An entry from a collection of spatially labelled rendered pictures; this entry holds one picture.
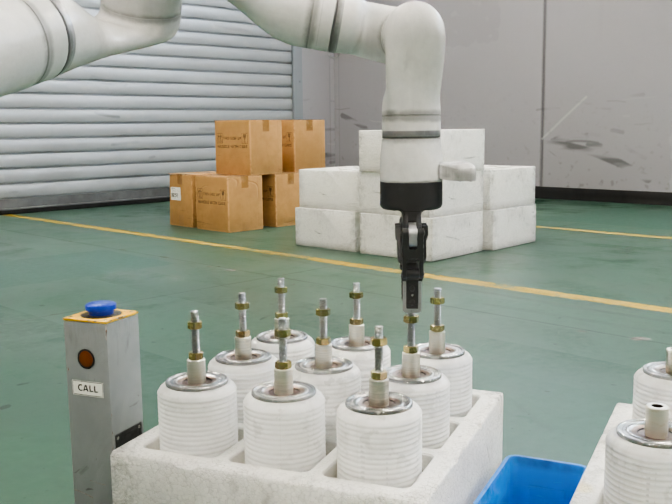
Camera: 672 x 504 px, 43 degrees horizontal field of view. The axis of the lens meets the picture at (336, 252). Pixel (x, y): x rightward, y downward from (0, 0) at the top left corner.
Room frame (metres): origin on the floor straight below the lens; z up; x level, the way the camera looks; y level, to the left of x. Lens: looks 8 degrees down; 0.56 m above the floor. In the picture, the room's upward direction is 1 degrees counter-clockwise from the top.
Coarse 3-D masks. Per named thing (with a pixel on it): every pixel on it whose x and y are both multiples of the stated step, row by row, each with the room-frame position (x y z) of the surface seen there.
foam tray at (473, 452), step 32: (480, 416) 1.07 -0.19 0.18; (128, 448) 0.98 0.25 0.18; (448, 448) 0.96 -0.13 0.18; (480, 448) 1.04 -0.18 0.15; (128, 480) 0.96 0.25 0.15; (160, 480) 0.94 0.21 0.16; (192, 480) 0.92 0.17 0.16; (224, 480) 0.91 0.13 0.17; (256, 480) 0.89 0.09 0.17; (288, 480) 0.88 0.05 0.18; (320, 480) 0.88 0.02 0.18; (416, 480) 0.87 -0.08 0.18; (448, 480) 0.90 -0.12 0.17; (480, 480) 1.05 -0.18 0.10
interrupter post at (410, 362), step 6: (402, 354) 1.02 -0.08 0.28; (408, 354) 1.02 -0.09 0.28; (414, 354) 1.02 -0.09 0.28; (402, 360) 1.02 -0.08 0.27; (408, 360) 1.02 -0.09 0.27; (414, 360) 1.02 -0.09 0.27; (402, 366) 1.02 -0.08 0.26; (408, 366) 1.02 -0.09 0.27; (414, 366) 1.02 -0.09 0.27; (402, 372) 1.02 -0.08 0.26; (408, 372) 1.02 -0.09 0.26; (414, 372) 1.02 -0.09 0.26
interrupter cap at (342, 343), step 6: (348, 336) 1.21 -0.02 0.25; (366, 336) 1.21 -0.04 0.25; (336, 342) 1.19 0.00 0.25; (342, 342) 1.19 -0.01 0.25; (348, 342) 1.19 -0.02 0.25; (366, 342) 1.19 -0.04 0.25; (336, 348) 1.16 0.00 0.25; (342, 348) 1.15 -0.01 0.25; (348, 348) 1.15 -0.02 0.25; (354, 348) 1.14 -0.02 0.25; (360, 348) 1.14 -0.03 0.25; (366, 348) 1.15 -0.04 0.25; (372, 348) 1.15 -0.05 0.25
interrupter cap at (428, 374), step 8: (392, 368) 1.05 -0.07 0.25; (400, 368) 1.05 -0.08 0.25; (424, 368) 1.05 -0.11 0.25; (432, 368) 1.04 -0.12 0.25; (392, 376) 1.01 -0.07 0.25; (400, 376) 1.02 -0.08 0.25; (424, 376) 1.02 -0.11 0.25; (432, 376) 1.01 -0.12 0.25; (440, 376) 1.01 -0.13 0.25; (408, 384) 0.99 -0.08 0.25; (416, 384) 0.99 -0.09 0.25
